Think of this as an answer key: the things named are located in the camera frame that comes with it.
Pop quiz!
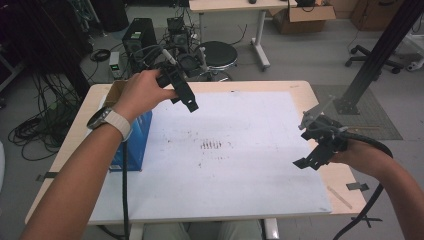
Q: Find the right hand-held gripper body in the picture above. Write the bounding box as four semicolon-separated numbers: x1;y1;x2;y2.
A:
298;94;348;154

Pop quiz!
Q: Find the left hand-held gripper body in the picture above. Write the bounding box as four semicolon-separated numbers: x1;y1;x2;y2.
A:
156;46;209;88

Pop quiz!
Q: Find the blue cardboard box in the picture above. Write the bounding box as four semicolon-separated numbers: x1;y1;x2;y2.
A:
103;79;153;172

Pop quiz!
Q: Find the person's left hand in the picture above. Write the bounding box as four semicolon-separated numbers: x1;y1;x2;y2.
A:
113;69;179;123

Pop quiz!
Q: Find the person's right hand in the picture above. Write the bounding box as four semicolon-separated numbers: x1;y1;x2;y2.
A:
329;139;391;176

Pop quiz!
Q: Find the black round stool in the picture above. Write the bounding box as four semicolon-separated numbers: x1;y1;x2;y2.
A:
199;40;239;82

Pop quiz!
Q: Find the thin wooden stick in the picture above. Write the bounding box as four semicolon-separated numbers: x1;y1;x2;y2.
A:
326;185;353;210

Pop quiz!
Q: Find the black tape strip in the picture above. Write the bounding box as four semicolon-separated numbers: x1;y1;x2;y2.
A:
345;182;370;192
35;171;60;183

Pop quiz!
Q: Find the grey floor mat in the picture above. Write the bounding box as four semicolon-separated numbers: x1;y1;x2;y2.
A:
311;83;404;141

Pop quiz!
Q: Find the black computer tower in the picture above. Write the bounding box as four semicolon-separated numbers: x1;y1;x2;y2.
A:
121;18;158;73

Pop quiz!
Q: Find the small white device green light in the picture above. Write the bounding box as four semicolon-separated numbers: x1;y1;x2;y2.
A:
108;51;121;79

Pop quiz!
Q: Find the white desk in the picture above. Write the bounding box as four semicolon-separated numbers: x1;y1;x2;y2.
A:
188;0;298;72

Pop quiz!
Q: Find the white table leg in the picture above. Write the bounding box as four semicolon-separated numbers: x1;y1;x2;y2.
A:
262;218;280;240

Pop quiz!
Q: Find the black office chair base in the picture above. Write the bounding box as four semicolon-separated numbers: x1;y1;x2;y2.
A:
344;44;405;75

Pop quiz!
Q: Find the white table mat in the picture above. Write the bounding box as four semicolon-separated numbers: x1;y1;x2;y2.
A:
88;90;333;224

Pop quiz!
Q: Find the open cardboard box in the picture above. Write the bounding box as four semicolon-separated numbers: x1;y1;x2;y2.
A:
272;3;337;35

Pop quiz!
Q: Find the closed brown cardboard box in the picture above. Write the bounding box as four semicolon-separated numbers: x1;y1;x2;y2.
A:
349;0;407;33

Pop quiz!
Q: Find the black curtain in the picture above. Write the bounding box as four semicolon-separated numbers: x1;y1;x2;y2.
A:
0;0;93;99

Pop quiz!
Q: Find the black electronics box with cables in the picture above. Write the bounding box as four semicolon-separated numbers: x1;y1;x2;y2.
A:
165;16;192;56

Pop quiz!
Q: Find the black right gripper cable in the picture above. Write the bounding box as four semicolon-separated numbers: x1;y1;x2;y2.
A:
333;130;394;240

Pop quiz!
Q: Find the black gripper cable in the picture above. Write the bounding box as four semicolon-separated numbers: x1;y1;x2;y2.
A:
120;141;131;240
333;130;394;240

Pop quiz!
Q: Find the wristwatch with white strap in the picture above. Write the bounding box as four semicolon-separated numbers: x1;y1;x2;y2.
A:
86;107;133;143

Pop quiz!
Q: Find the coiled black cable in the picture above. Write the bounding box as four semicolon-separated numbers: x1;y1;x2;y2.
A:
89;48;112;63

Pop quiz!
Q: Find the black metal stand post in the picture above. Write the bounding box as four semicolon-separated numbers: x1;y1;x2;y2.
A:
333;0;424;116

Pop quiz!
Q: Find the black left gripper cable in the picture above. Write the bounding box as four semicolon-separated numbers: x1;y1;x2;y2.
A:
120;141;131;240

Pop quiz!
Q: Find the bundle of black floor cables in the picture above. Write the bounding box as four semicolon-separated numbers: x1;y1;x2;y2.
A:
8;73;86;162

